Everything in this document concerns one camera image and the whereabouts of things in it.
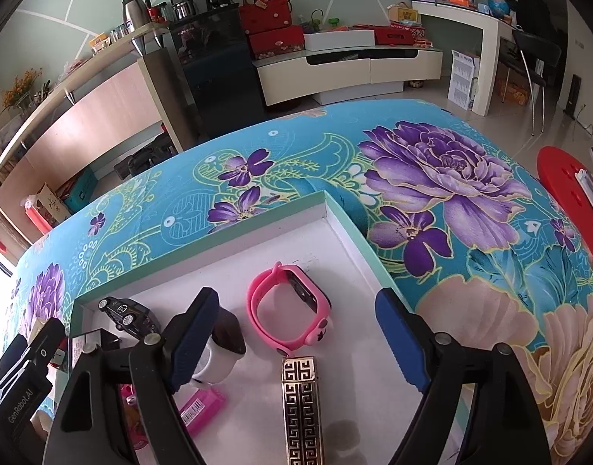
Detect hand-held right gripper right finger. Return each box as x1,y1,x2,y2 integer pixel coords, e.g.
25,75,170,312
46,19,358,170
375,287,552,465

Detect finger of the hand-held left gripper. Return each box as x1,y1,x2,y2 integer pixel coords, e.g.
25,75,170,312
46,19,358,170
0,335,33,391
22,318,68,374

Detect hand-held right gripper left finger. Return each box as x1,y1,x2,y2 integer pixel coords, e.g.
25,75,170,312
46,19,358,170
43,287,221,465

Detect white watch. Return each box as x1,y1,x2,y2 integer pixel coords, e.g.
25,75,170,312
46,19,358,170
190,307,247,388

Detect black toy car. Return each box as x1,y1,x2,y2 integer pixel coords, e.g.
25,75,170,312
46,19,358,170
98,296,162,339

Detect pink watch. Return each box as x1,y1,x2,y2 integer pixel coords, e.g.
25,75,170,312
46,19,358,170
247,262,333,357

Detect gold patterned lighter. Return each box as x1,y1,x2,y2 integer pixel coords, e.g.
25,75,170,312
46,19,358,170
282,356,332,465

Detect white cardboard box green rim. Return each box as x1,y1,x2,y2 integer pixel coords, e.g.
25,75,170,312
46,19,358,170
66,190,476,465

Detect beige paper bag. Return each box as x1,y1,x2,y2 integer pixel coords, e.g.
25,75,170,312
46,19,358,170
35,184,72,226

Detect teal crate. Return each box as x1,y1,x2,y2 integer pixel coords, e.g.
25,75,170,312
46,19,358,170
59,169,100,214

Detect black bag under shelf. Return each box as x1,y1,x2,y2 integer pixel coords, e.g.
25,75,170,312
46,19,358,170
113,133,176,180

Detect wooden shelf unit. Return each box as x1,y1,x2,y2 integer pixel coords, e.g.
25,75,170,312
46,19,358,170
0,24,200,248

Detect red plastic stool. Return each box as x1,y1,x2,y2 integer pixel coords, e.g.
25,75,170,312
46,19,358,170
537,145,593,231

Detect papers on stool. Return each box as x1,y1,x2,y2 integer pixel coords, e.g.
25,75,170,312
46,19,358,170
574,148,593,226

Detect yellow flower bouquet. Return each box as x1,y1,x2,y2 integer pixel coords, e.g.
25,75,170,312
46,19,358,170
1,70,43,110

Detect white calendar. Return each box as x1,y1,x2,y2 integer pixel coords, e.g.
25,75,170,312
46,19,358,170
446,50,481,110

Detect white television stand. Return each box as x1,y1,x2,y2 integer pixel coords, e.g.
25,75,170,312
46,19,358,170
253,46,443,106

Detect black cabinet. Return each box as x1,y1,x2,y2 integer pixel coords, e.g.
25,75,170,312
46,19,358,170
168,2,268,143

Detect white desk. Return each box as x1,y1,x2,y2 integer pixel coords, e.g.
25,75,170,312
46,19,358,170
412,0,515,117

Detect flat red box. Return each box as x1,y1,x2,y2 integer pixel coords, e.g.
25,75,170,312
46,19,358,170
375,26,416,47

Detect flat white box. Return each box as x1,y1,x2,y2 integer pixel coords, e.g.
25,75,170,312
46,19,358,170
303,29,376,52

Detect red gift box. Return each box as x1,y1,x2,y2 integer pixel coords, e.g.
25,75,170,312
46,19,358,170
247,26,306,61

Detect black chair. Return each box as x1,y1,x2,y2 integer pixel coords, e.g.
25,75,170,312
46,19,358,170
512,29,564,136

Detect steel thermos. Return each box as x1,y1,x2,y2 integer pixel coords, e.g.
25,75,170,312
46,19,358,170
121,0,152,34

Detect red handbag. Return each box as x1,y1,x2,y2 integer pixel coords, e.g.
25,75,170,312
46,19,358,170
238,0,292,34

